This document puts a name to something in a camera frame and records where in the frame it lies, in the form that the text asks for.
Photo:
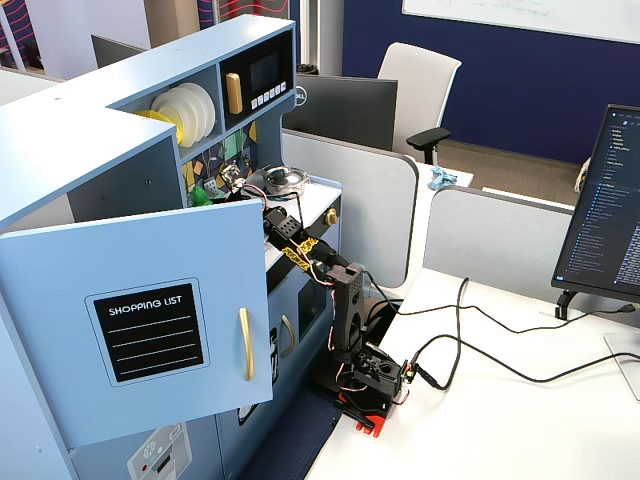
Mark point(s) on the steel toy slotted spatula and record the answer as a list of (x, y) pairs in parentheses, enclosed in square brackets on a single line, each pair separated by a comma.
[(211, 189)]

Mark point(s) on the blue oven door with window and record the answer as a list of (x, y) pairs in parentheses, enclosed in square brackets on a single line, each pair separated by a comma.
[(310, 344)]

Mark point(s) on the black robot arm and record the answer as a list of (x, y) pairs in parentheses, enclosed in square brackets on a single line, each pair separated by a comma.
[(350, 310)]

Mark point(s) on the red table clamp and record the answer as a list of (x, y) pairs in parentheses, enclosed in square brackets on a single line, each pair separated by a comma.
[(375, 421)]

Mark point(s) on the black toy microwave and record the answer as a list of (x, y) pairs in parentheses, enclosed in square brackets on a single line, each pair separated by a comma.
[(233, 65)]

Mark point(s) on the black Dell monitor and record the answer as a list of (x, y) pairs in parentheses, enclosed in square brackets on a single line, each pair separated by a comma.
[(350, 110)]

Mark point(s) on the white office chair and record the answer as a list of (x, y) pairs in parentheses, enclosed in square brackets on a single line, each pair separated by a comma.
[(415, 85)]

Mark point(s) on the blue wooden toy kitchen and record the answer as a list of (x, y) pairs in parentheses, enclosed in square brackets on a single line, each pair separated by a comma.
[(75, 125)]

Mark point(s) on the white toy plate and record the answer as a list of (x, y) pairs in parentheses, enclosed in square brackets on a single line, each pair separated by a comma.
[(201, 116), (212, 110), (170, 115)]

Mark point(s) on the blue crumpled cloth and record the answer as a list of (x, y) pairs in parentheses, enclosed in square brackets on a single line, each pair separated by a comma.
[(440, 179)]

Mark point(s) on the gold stove knob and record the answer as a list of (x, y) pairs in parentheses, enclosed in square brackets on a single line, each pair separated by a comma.
[(331, 217)]

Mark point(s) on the white whiteboard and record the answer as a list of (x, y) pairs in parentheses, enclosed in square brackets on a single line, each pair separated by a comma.
[(500, 10)]

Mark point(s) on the monitor showing code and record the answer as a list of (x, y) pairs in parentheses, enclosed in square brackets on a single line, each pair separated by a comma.
[(600, 225)]

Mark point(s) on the dark background monitor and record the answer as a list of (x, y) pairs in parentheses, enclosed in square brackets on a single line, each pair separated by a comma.
[(112, 52)]

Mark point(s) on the blue shopping list cabinet door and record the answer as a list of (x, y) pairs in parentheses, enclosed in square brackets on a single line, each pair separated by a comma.
[(50, 280)]

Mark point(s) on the blue ice dispenser fridge door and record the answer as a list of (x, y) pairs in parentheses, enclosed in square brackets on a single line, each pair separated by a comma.
[(200, 450)]

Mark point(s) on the steel toy pot with lid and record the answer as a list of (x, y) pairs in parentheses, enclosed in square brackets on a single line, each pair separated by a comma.
[(285, 180)]

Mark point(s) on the grey desk divider panel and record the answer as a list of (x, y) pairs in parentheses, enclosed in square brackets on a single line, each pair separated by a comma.
[(360, 210), (490, 235)]

